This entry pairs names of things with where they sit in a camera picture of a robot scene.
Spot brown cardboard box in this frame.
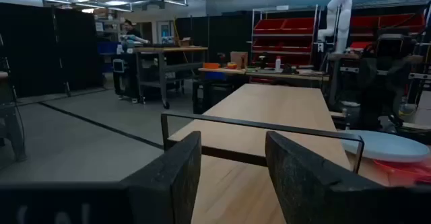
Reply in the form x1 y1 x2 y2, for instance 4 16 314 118
230 51 249 69

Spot pale blue plate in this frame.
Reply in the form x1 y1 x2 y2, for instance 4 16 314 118
339 129 431 163

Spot pink transparent plate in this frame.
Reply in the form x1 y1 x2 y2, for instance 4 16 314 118
372 157 431 187

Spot black curtain partition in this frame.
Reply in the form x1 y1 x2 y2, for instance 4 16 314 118
174 13 253 63
0 2 102 99

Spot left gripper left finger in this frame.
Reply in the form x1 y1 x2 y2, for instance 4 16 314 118
0 131 202 224

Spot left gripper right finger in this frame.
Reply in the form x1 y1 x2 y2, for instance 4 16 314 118
265 131 431 224

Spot red bin rack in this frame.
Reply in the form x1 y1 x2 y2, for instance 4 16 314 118
251 5 320 67
350 13 427 50

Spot long wooden table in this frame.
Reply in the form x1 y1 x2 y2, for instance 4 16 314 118
197 67 330 82

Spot blue bin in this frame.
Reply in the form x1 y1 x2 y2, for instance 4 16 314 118
97 41 119 55

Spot black storage bins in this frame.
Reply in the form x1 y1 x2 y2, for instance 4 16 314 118
192 79 236 114

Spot wooden shelf black frame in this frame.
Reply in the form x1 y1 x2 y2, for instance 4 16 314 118
160 83 365 174

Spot person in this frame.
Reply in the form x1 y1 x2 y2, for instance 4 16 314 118
121 19 143 39

